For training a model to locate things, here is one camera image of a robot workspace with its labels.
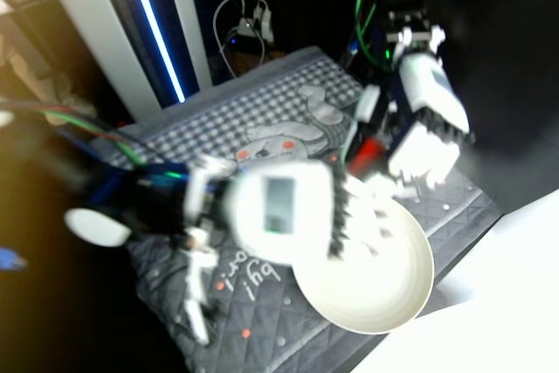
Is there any small red object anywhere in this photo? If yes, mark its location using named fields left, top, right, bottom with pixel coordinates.
left=348, top=135, right=390, bottom=176

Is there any white round bowl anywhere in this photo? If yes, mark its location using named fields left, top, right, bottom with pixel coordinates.
left=291, top=174, right=436, bottom=335

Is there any grey quilt with bear print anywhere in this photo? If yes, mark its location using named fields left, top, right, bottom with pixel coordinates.
left=89, top=45, right=503, bottom=373

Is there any white power adapter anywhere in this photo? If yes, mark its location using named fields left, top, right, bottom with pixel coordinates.
left=237, top=2, right=275, bottom=43

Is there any white backdrop board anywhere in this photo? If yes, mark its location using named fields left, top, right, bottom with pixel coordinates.
left=349, top=188, right=559, bottom=373

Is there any white column with blue light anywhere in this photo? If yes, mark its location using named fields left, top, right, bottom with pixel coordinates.
left=32, top=0, right=215, bottom=123

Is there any green cable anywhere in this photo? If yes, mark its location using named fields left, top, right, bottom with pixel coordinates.
left=354, top=0, right=379, bottom=65
left=41, top=108, right=149, bottom=168

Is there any white cable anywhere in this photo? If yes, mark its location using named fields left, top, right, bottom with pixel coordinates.
left=212, top=0, right=268, bottom=81

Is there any blue cable plug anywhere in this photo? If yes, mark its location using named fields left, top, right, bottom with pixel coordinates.
left=0, top=248, right=28, bottom=272

